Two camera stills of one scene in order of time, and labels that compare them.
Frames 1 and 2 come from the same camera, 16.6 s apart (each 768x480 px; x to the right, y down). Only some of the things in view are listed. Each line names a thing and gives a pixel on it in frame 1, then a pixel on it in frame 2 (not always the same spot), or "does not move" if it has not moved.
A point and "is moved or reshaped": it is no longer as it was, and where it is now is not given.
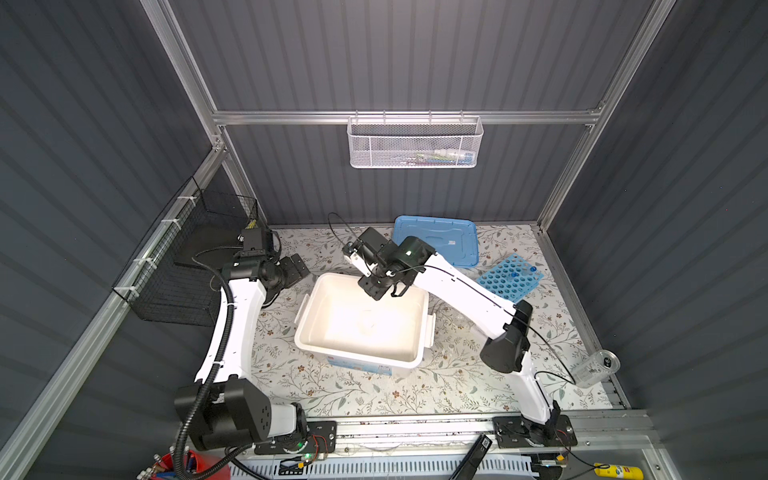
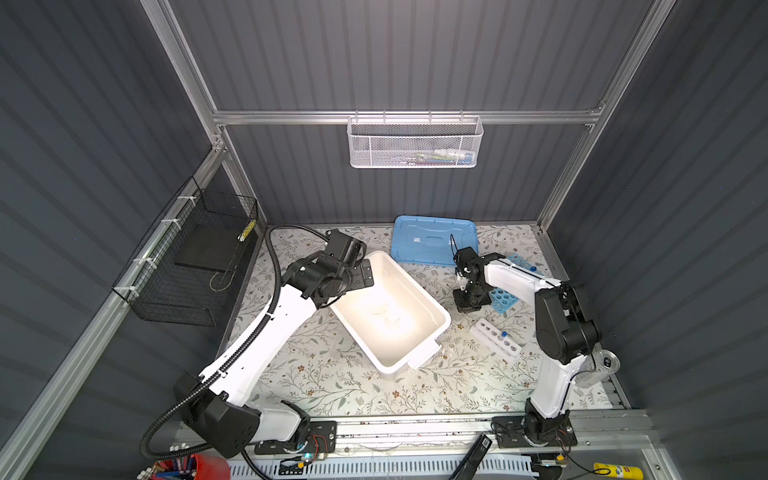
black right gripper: (373, 292) → (462, 306)
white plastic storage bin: (341, 326) is moved or reshaped
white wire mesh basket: (415, 142) does not move
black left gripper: (291, 275) → (359, 280)
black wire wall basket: (165, 284) does not move
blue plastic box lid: (452, 239) does not move
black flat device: (466, 466) does not move
